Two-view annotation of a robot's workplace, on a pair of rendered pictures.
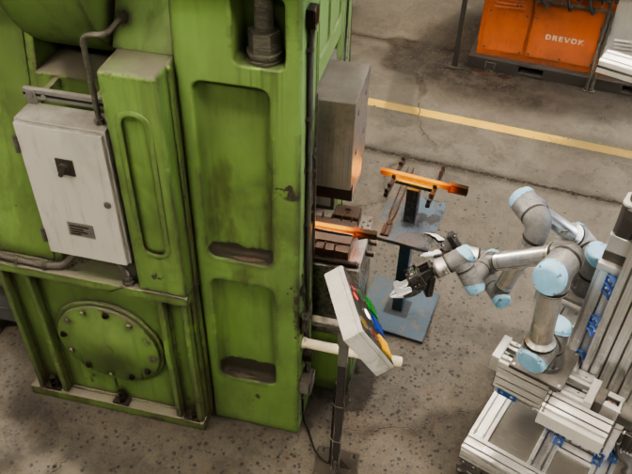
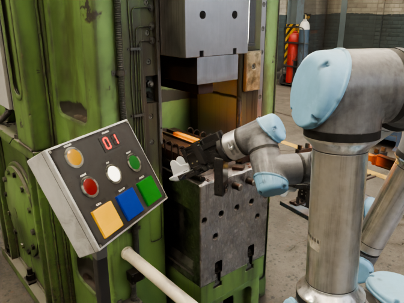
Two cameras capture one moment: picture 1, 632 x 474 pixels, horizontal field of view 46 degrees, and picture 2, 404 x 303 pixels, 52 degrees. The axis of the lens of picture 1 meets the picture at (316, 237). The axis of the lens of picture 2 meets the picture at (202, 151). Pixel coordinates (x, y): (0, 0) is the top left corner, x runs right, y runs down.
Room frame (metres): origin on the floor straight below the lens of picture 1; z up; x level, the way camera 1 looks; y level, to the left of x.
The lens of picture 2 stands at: (1.22, -1.05, 1.51)
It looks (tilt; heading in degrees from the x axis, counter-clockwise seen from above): 19 degrees down; 38
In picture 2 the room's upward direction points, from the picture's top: straight up
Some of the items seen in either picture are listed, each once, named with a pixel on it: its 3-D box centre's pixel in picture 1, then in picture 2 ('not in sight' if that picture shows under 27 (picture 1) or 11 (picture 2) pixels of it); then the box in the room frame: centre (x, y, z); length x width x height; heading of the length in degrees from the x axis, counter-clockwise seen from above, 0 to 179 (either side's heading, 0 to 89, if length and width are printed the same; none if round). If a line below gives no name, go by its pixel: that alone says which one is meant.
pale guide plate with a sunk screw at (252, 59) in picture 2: not in sight; (252, 71); (2.80, -0.10, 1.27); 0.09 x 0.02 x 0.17; 167
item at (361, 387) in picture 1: (352, 374); not in sight; (2.45, -0.21, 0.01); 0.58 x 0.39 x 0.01; 167
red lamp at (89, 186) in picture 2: not in sight; (89, 186); (1.82, -0.22, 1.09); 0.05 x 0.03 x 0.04; 167
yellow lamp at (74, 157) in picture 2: not in sight; (74, 157); (1.81, -0.18, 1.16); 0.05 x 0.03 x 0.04; 167
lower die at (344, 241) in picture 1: (307, 233); (184, 148); (2.51, 0.04, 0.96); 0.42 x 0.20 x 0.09; 77
